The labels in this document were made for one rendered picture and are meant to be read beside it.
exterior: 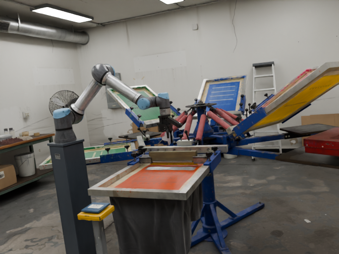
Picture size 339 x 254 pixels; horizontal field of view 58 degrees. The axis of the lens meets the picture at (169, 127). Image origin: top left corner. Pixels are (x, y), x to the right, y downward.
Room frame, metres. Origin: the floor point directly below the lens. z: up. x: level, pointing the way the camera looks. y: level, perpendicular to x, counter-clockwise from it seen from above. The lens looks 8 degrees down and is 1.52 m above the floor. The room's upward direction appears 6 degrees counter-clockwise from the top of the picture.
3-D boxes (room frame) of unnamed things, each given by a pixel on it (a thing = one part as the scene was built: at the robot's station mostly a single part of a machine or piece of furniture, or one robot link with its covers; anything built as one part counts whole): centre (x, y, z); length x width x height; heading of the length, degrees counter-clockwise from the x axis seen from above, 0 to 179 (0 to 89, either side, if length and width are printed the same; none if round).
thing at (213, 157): (2.03, -0.27, 0.97); 0.30 x 0.05 x 0.07; 158
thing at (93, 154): (2.76, 0.58, 1.05); 1.08 x 0.61 x 0.23; 98
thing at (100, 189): (1.91, 0.08, 0.97); 0.79 x 0.58 x 0.04; 158
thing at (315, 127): (2.98, -0.98, 0.91); 1.34 x 0.40 x 0.08; 98
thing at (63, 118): (2.15, 0.75, 1.37); 0.13 x 0.12 x 0.14; 167
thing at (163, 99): (2.11, 0.02, 1.42); 0.09 x 0.08 x 0.11; 77
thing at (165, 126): (2.12, 0.03, 1.26); 0.09 x 0.08 x 0.12; 69
